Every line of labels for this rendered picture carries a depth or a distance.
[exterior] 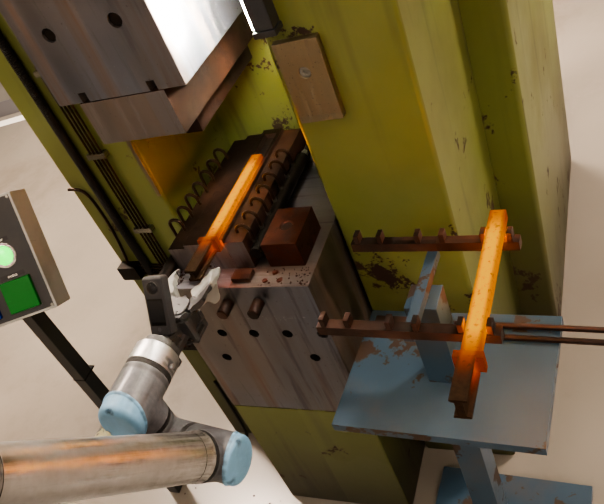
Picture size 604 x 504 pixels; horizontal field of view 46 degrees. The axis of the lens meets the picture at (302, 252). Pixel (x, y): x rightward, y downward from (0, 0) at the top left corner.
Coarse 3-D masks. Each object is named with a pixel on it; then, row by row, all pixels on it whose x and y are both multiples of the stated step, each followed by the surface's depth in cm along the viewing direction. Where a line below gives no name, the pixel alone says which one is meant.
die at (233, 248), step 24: (240, 144) 184; (288, 144) 173; (240, 168) 173; (264, 168) 168; (288, 168) 170; (216, 192) 168; (264, 192) 160; (216, 216) 158; (240, 216) 157; (264, 216) 158; (192, 240) 156; (240, 240) 150; (216, 264) 157; (240, 264) 155
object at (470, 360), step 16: (496, 224) 123; (496, 240) 120; (480, 256) 119; (496, 256) 117; (480, 272) 116; (496, 272) 117; (480, 288) 113; (480, 304) 111; (480, 320) 108; (464, 336) 107; (480, 336) 106; (464, 352) 104; (480, 352) 103; (464, 368) 101; (480, 368) 104; (464, 384) 99; (448, 400) 98; (464, 400) 97; (464, 416) 100
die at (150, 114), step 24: (240, 24) 152; (216, 48) 143; (240, 48) 152; (216, 72) 143; (120, 96) 131; (144, 96) 129; (168, 96) 128; (192, 96) 134; (96, 120) 137; (120, 120) 135; (144, 120) 133; (168, 120) 131; (192, 120) 134
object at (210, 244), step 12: (252, 156) 171; (252, 168) 167; (240, 180) 165; (240, 192) 161; (228, 204) 159; (228, 216) 156; (216, 228) 153; (204, 240) 150; (216, 240) 150; (204, 252) 147; (192, 264) 146; (204, 264) 148; (192, 276) 145
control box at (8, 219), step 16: (16, 192) 160; (0, 208) 157; (16, 208) 157; (32, 208) 165; (0, 224) 158; (16, 224) 158; (32, 224) 162; (0, 240) 159; (16, 240) 158; (32, 240) 159; (16, 256) 159; (32, 256) 159; (48, 256) 164; (0, 272) 160; (16, 272) 160; (32, 272) 159; (48, 272) 162; (48, 288) 160; (64, 288) 167; (0, 304) 161; (48, 304) 160; (0, 320) 162; (16, 320) 162
